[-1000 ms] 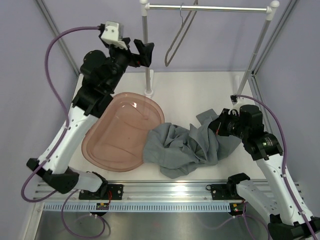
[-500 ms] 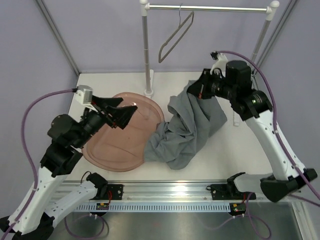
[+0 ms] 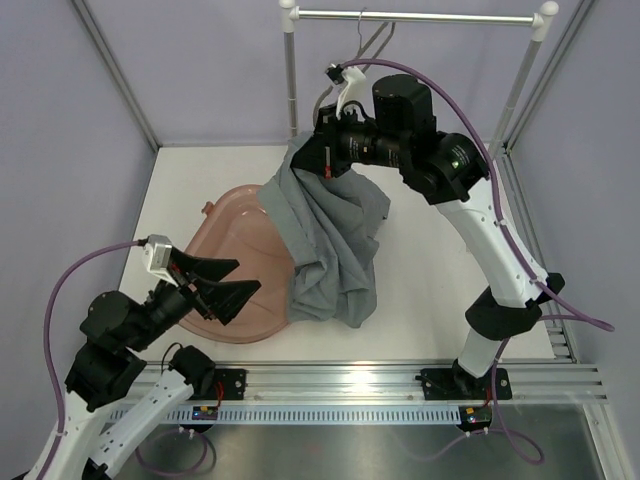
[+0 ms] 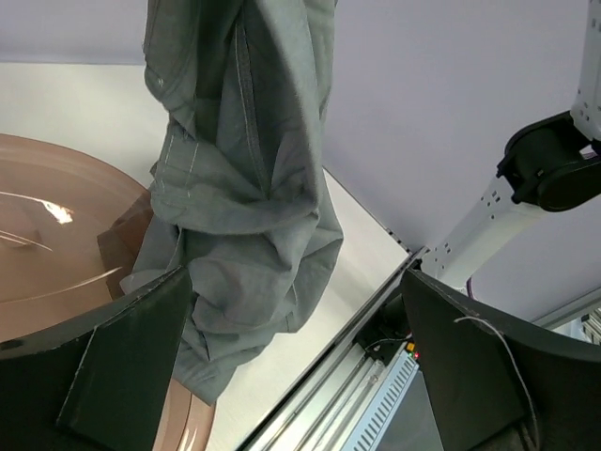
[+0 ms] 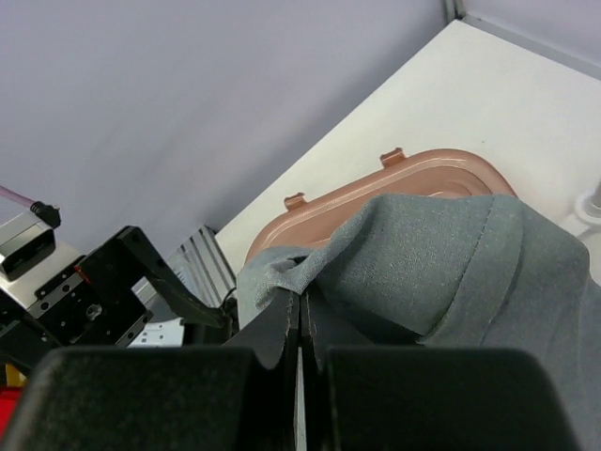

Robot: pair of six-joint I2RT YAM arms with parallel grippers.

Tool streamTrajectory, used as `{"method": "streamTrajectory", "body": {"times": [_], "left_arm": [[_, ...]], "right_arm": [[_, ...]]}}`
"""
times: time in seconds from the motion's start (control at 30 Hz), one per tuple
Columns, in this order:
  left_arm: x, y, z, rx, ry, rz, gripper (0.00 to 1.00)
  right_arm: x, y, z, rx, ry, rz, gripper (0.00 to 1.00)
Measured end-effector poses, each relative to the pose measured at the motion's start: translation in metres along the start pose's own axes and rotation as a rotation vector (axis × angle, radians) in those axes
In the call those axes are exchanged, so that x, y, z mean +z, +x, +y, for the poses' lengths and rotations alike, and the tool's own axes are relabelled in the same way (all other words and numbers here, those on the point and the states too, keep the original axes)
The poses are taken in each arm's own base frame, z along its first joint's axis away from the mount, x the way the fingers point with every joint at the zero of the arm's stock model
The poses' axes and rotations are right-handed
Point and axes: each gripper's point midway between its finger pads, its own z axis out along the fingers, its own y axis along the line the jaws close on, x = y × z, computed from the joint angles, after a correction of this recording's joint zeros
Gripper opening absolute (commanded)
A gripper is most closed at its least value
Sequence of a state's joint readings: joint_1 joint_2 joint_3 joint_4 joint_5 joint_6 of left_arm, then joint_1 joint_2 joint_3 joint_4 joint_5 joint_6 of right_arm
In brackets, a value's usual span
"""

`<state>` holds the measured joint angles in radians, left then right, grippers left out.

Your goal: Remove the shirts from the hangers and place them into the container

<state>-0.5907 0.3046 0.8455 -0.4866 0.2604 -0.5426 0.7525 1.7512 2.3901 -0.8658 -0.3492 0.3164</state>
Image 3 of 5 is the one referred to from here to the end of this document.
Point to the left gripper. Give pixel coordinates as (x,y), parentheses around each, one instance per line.
(222,299)

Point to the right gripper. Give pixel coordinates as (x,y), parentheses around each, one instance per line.
(322,153)

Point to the grey shirt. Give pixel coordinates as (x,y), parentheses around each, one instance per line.
(329,228)

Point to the hanger with metal hook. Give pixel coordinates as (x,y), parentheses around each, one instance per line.
(364,51)

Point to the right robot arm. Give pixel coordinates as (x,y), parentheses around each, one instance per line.
(451,173)

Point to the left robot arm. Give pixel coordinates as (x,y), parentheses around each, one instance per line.
(117,329)

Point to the clothes rack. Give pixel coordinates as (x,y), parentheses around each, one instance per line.
(482,59)

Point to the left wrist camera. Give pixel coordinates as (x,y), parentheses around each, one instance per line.
(157,251)

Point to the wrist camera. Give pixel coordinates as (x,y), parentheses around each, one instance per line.
(157,251)
(350,82)

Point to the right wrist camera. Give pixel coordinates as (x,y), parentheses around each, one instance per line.
(350,82)

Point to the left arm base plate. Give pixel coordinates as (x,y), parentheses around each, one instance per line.
(227,384)

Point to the white slotted cable duct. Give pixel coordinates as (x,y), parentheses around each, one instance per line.
(314,415)

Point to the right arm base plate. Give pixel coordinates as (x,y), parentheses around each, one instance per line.
(453,383)

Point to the aluminium mounting rail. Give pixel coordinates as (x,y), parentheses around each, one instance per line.
(396,383)

